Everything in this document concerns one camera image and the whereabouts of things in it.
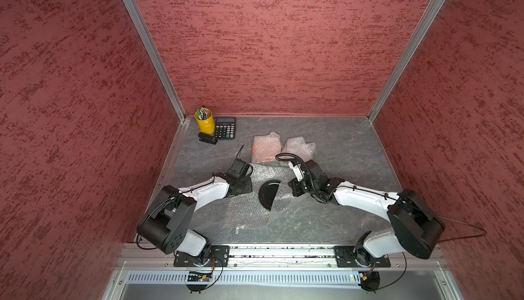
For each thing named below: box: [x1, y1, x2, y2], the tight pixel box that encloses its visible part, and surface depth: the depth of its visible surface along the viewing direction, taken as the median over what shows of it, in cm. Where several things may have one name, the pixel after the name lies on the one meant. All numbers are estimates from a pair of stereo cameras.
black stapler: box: [197, 132, 219, 145], surface depth 111 cm
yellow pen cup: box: [193, 109, 215, 135], surface depth 109 cm
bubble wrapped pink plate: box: [281, 135, 317, 162], surface depth 105 cm
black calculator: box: [214, 116, 237, 140], surface depth 115 cm
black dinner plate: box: [258, 180, 281, 211], surface depth 89 cm
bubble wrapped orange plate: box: [251, 131, 282, 163], surface depth 105 cm
